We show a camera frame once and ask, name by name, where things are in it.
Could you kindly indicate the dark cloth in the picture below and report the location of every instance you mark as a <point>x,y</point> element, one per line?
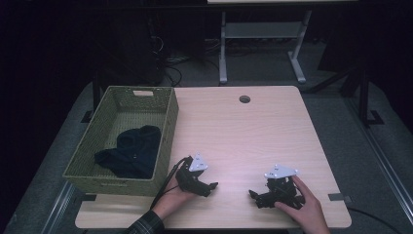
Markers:
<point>136,152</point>

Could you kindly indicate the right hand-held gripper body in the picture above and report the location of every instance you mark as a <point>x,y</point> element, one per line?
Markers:
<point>282,191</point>

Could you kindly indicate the grey metal desk frame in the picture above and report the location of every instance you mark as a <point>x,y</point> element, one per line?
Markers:
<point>259,31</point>

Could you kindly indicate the green woven basket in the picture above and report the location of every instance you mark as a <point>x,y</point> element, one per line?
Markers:
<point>97,136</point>

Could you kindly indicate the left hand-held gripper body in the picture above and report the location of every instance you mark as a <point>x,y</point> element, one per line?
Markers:
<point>190,182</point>

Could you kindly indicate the black table bracket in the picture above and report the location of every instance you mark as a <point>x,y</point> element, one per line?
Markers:
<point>87,116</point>

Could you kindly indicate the grey tape strip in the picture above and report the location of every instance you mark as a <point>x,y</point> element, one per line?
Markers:
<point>339,197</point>

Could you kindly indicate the person's right hand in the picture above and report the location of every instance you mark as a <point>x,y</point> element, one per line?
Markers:
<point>307,211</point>

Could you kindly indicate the person's left hand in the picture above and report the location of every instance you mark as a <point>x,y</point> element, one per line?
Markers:
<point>173,198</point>

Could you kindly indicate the black metal stand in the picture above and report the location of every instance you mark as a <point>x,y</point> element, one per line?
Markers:
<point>364,97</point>

